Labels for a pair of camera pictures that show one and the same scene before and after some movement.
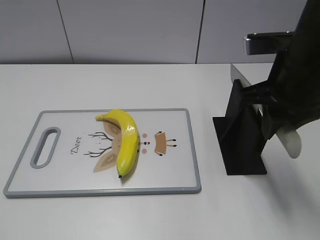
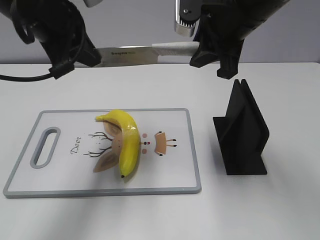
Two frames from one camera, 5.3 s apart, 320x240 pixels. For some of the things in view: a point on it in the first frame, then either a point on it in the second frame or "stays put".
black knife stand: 240,136 stays put
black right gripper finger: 272,119 -> 229,66
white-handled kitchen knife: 290,136 -> 145,54
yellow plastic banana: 128,150 stays put
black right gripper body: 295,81 -> 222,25
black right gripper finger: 263,93 -> 202,58
